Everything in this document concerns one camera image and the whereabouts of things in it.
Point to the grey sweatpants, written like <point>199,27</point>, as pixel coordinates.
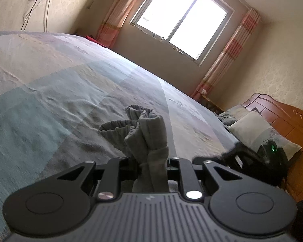
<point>143,138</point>

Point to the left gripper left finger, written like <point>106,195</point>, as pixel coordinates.
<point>61,202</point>

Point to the pink striped left curtain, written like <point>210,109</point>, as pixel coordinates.
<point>113,22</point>

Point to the patchwork pillow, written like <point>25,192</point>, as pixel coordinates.
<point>253,130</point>

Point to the pink striped right curtain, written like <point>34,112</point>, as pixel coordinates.
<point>229,54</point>

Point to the wooden headboard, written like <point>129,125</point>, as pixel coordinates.
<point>288,121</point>

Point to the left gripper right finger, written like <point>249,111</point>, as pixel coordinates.
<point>233,205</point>

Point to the pink striped curtain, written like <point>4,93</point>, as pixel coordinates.
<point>113,22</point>
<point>229,54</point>

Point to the white framed window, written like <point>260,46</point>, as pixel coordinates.
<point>191,27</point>

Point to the pastel patchwork bed sheet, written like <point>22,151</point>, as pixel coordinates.
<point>57,89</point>

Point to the grey folded blanket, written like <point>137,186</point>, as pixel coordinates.
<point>233,115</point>

